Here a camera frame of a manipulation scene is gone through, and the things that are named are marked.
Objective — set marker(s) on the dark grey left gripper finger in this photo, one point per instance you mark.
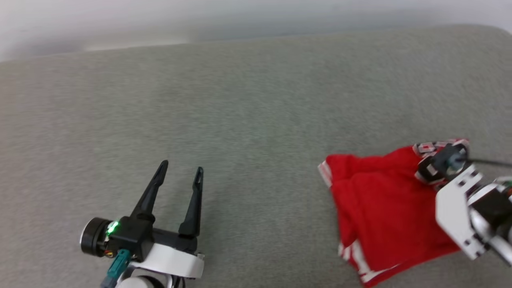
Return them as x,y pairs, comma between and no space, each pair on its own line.
148,200
194,212

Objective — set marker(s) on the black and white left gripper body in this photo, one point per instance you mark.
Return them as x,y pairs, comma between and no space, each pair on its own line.
160,250

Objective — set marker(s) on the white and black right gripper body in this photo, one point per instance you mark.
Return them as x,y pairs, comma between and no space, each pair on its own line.
456,208

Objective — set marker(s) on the red shorts with white stripes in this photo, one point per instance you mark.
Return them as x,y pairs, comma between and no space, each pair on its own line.
380,208

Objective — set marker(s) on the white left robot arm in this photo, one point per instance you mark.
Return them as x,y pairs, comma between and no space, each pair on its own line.
140,283

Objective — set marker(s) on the dark cylindrical right wrist camera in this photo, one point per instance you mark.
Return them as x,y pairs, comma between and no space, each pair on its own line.
446,160

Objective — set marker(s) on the black cylindrical left wrist camera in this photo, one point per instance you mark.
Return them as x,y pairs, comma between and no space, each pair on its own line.
92,238

